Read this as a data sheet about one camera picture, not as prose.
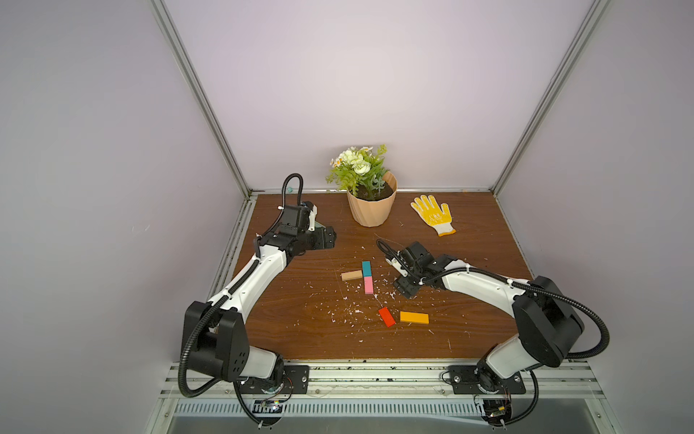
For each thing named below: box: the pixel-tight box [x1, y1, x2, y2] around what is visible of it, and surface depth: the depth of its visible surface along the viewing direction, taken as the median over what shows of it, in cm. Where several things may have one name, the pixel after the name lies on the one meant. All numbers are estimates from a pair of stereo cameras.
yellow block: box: [399, 311, 430, 325], surface depth 85 cm
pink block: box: [364, 276, 374, 294], surface depth 92 cm
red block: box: [378, 306, 397, 329], surface depth 86 cm
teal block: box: [362, 260, 372, 277], surface depth 97 cm
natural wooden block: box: [340, 269, 363, 282], surface depth 95 cm
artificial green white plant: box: [325, 144, 390, 199], surface depth 89 cm
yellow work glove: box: [410, 194, 457, 237], surface depth 114 cm
